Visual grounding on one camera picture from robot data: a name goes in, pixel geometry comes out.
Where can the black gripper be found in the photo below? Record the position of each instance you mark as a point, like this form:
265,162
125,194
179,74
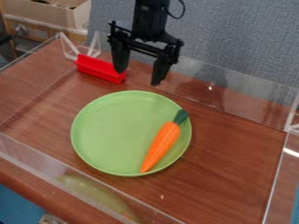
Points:
163,47

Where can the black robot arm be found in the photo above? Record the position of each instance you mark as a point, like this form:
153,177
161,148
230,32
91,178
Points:
146,37

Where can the green round plate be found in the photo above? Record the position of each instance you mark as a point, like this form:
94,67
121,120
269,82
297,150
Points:
114,129

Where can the orange toy carrot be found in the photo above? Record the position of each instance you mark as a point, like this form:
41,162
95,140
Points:
163,141

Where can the red plastic block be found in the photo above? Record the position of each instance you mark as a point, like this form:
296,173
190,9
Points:
99,68

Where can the cardboard box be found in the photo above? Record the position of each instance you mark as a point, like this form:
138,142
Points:
66,13

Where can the clear acrylic triangular bracket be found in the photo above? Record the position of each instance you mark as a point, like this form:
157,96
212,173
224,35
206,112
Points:
73,50

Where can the clear acrylic enclosure wall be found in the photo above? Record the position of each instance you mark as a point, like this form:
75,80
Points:
220,183

